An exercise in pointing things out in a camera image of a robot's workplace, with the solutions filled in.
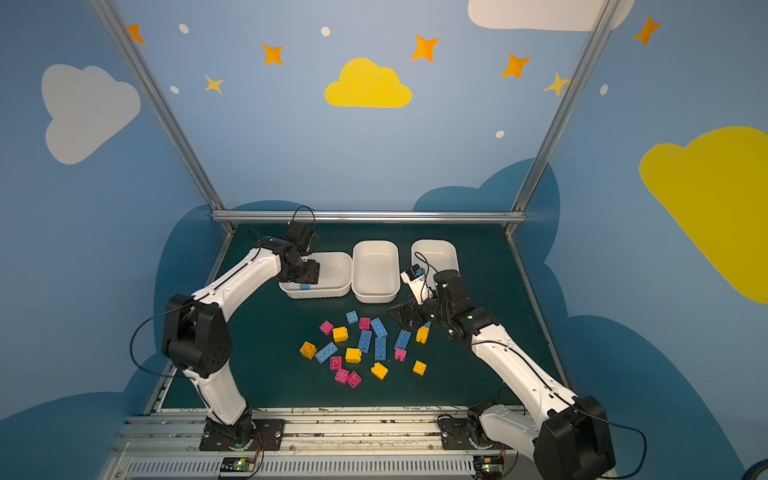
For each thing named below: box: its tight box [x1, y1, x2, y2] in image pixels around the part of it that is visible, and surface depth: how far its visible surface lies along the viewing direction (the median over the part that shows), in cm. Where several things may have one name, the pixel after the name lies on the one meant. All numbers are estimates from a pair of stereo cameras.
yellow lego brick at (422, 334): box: [416, 326, 429, 344], surface depth 92 cm
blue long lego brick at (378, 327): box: [370, 317, 388, 338], surface depth 95 cm
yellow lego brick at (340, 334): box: [332, 326, 349, 343], surface depth 92 cm
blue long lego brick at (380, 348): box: [375, 337, 386, 360], surface depth 90 cm
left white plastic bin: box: [279, 252, 352, 298], surface depth 101 cm
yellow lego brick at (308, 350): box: [299, 341, 317, 360], surface depth 88 cm
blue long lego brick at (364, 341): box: [358, 330, 372, 353], surface depth 92 cm
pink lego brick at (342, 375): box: [335, 368, 350, 384], surface depth 84 cm
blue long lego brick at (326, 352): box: [315, 341, 338, 364], surface depth 90 cm
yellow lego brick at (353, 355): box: [345, 348, 362, 364], surface depth 88 cm
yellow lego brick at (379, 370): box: [370, 362, 389, 380], surface depth 86 cm
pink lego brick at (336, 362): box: [329, 356, 343, 370], surface depth 86 cm
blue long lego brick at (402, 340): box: [394, 329, 411, 350], surface depth 92 cm
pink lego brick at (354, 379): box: [347, 371, 363, 389], surface depth 84 cm
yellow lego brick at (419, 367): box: [412, 360, 427, 376], surface depth 87 cm
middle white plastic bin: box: [351, 240, 401, 303], surface depth 109 cm
